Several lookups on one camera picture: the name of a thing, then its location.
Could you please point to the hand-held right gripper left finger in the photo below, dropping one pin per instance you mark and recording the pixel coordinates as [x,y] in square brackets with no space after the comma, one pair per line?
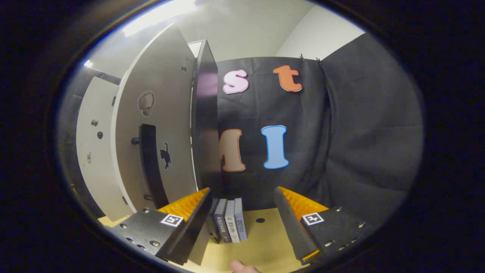
[191,231]

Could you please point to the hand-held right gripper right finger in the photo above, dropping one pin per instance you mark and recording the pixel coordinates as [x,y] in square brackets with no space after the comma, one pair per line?
[293,231]

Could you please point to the white shoe cabinet door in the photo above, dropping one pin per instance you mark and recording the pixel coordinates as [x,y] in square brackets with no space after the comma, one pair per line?
[166,76]
[96,170]

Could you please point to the white shoe cabinet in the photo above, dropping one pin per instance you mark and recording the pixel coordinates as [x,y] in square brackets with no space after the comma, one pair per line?
[204,113]

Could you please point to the dark grey book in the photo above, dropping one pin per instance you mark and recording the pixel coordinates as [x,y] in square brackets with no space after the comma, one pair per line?
[221,222]

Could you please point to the white book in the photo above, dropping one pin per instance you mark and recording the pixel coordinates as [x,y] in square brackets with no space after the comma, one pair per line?
[232,223]

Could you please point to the black backdrop cloth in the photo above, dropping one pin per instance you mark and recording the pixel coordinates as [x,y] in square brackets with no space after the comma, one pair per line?
[341,132]

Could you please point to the ceiling light panel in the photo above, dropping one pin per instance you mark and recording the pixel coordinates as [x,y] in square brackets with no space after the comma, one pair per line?
[159,17]

